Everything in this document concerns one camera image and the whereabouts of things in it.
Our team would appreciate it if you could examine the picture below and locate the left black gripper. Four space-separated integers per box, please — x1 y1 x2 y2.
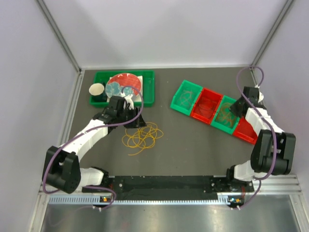
117 106 147 129

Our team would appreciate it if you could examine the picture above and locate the yellow cable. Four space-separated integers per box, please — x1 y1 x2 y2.
122 122 164 157

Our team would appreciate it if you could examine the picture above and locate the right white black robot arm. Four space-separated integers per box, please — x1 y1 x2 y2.
225 87 296 191

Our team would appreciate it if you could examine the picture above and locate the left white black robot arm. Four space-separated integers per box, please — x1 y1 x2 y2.
42 96 146 194

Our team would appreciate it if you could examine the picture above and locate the green bin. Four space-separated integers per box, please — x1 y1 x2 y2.
211 95 240 134
170 80 203 116

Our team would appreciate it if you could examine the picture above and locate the red bin near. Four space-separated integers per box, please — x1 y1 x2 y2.
232 118 258 145

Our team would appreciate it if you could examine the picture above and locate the red bin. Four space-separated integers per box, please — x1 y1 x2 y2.
232 118 258 145
190 88 223 125

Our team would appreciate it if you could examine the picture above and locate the red blue floral plate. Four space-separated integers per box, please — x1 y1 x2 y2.
105 72 142 102

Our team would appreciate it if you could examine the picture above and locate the cream paper cup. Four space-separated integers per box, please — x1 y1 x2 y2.
88 83 105 96

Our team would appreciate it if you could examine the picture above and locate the green plastic tray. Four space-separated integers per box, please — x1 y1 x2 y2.
93 70 155 107

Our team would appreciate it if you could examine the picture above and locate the green bin far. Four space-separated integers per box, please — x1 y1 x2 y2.
170 80 203 116

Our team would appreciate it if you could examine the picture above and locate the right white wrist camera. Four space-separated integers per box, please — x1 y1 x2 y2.
255 85 264 103

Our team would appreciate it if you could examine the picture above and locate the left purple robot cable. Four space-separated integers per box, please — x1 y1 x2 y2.
42 86 144 211

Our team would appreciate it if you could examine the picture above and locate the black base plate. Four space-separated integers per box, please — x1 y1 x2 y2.
82 175 255 201

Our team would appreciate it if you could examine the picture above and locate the aluminium frame rail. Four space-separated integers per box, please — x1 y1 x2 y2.
38 174 303 195

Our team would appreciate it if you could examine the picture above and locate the slotted cable duct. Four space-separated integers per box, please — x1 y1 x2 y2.
48 194 244 205

